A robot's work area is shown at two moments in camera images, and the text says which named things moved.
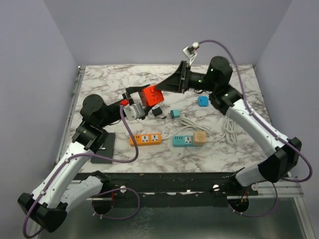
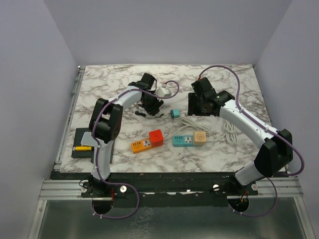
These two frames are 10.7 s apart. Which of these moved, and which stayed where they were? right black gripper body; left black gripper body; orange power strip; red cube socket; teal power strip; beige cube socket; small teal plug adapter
Moved: red cube socket; left black gripper body; orange power strip; right black gripper body
Stayed: teal power strip; beige cube socket; small teal plug adapter
